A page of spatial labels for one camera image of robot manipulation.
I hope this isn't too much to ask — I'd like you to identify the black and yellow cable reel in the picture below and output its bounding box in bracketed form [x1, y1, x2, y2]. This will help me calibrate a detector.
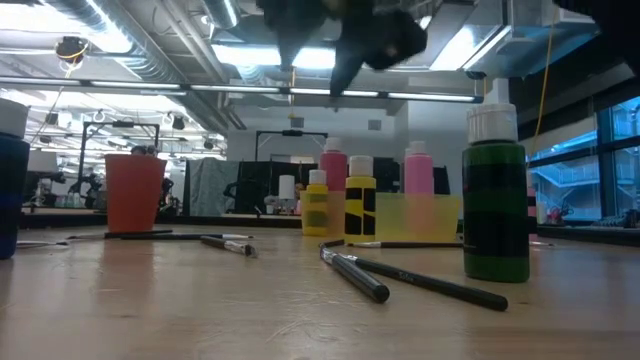
[53, 35, 90, 65]

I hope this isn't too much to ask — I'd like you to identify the hanging yellow cord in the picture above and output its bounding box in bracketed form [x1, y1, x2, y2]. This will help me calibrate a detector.
[529, 0, 560, 156]

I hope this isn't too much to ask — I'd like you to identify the small bright yellow paint bottle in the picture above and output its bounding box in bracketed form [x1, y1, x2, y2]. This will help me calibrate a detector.
[343, 155, 377, 245]

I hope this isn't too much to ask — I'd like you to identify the orange plastic cup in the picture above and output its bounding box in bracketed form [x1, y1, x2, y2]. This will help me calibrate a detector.
[103, 153, 168, 234]

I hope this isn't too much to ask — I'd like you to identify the large rectangular silver duct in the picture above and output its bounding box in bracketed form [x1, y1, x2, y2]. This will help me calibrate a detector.
[424, 0, 614, 76]

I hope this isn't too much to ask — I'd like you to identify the large rose paint bottle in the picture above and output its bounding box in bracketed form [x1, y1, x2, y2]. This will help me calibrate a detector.
[318, 137, 349, 236]

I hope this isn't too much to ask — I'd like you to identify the small dark blue paint bottle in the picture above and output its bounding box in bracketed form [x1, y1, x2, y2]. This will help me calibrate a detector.
[0, 98, 31, 261]

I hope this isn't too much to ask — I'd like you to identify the white background container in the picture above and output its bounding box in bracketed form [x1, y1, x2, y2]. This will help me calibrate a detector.
[278, 174, 296, 201]

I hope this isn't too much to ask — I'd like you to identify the long ceiling light bar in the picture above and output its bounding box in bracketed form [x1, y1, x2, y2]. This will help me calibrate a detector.
[0, 75, 485, 104]

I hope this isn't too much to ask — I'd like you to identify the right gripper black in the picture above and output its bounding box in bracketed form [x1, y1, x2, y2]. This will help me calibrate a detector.
[259, 0, 429, 99]

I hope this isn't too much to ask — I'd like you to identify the small green paint bottle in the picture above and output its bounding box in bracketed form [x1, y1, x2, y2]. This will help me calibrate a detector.
[461, 103, 531, 284]

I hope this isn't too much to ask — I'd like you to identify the round silver ventilation duct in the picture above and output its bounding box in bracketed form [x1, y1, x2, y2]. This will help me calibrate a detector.
[202, 0, 241, 30]

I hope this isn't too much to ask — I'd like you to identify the large light pink paint bottle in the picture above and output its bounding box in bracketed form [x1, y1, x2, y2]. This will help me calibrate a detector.
[403, 140, 435, 236]

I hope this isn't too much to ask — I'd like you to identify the yellow translucent plastic bin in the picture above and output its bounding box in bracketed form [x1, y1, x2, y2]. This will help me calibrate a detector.
[299, 190, 462, 244]

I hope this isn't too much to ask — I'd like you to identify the gray cloth partition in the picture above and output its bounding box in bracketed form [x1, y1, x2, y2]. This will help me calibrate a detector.
[183, 157, 241, 217]

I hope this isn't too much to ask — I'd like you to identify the small ochre paint bottle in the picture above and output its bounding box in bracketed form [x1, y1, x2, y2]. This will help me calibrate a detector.
[301, 169, 330, 237]

